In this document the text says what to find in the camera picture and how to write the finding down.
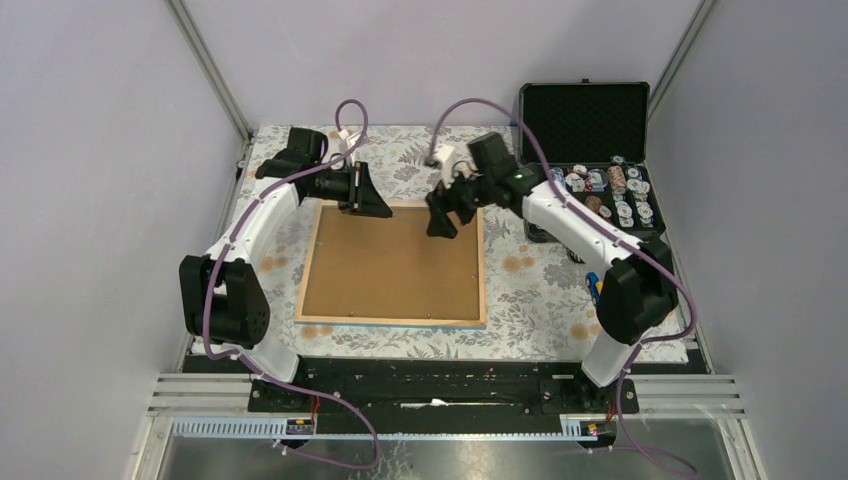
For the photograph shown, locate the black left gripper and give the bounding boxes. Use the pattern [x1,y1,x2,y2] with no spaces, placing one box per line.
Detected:
[308,160,393,218]

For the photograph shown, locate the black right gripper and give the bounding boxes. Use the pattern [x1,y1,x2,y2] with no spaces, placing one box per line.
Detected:
[426,162,495,240]

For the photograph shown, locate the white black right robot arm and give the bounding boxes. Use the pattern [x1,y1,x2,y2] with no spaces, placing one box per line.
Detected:
[424,132,679,412]

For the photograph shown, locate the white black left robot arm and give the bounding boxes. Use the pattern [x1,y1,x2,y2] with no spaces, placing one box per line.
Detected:
[179,127,392,411]

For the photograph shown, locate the floral tablecloth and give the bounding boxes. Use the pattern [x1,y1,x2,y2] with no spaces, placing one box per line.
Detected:
[232,125,601,361]

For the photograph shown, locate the blue yellow toy car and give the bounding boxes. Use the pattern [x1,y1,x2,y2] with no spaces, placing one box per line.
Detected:
[585,272,603,306]

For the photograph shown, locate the black poker chip case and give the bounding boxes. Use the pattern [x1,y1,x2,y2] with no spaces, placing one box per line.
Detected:
[517,80,666,239]

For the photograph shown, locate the brown poker chip stack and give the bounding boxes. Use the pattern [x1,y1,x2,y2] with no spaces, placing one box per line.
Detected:
[607,165,628,195]

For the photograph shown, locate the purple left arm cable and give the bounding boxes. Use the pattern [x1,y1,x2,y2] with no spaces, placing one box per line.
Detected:
[199,99,386,472]

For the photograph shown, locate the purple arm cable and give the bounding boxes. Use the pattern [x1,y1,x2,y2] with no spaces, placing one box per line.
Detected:
[199,99,386,472]
[429,97,702,478]

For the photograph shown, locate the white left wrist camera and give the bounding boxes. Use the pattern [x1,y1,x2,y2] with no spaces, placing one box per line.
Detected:
[336,129,361,152]

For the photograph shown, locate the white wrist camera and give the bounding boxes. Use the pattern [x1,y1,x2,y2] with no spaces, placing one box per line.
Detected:
[425,144,455,171]
[336,129,361,152]

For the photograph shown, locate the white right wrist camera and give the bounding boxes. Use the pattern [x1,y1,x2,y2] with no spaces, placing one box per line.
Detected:
[425,144,455,171]

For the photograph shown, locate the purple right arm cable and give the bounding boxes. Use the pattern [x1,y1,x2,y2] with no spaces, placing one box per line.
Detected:
[429,97,702,478]

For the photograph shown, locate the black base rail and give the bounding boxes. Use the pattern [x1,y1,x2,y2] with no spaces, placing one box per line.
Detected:
[248,357,640,435]

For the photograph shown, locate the aluminium frame rails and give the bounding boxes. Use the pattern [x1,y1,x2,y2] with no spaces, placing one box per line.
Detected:
[148,371,745,418]

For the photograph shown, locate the white slotted cable duct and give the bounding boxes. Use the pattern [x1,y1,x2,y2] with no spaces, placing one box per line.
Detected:
[170,415,601,442]

